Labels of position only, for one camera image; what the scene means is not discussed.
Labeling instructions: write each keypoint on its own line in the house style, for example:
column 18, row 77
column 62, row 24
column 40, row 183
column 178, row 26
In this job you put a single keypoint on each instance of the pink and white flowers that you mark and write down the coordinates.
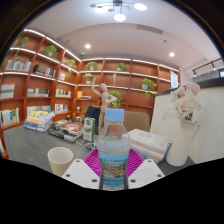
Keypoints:
column 185, row 103

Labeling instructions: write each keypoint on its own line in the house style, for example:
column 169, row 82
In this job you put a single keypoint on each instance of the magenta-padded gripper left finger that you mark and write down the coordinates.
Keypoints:
column 80, row 173

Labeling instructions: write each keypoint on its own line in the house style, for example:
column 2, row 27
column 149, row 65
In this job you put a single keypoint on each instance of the beige chair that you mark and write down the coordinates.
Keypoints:
column 138, row 120

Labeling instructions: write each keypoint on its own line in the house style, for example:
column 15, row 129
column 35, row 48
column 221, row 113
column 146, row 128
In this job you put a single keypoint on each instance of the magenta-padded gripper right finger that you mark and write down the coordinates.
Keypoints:
column 146, row 173

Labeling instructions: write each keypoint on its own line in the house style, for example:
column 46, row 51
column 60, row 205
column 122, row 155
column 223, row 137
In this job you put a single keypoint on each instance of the brown wooden shelf unit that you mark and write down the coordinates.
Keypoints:
column 43, row 83

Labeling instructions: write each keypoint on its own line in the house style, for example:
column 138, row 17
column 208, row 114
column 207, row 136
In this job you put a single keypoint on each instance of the ceiling air vent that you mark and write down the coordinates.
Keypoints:
column 150, row 29

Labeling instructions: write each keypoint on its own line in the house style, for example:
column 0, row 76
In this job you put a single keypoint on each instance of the white and green carton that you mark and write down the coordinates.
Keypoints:
column 89, row 129

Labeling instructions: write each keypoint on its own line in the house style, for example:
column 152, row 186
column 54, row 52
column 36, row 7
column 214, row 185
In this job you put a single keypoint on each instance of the white pitcher vase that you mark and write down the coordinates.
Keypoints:
column 180, row 145

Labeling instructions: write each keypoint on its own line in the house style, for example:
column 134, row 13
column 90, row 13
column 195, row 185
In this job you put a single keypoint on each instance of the black ceiling track rail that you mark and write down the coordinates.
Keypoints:
column 208, row 65

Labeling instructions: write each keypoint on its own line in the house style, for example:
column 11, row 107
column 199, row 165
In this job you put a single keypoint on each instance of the round recessed ceiling light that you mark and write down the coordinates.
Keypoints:
column 87, row 46
column 171, row 54

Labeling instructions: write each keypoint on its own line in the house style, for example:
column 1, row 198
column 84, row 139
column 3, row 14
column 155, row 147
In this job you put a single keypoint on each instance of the branched ceiling lamp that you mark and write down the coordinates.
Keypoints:
column 118, row 8

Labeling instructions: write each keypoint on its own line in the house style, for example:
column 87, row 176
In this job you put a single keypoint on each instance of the stack of colourful books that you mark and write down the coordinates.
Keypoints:
column 38, row 121

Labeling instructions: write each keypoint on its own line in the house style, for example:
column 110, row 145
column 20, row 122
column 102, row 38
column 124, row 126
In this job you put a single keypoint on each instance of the stack of dark books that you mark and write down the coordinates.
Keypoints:
column 68, row 130

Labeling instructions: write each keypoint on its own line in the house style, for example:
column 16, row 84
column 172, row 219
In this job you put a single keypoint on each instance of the cream paper cup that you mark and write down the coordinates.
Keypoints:
column 60, row 161

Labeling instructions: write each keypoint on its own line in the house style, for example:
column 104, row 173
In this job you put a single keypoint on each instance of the clear blue-capped water bottle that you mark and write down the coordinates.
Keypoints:
column 113, row 160

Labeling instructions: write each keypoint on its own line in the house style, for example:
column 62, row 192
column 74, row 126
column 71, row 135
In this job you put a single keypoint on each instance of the wooden artist mannequin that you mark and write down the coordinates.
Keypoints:
column 104, row 98

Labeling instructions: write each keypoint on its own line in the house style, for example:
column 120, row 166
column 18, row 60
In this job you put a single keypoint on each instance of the dark chair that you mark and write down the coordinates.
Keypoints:
column 93, row 116

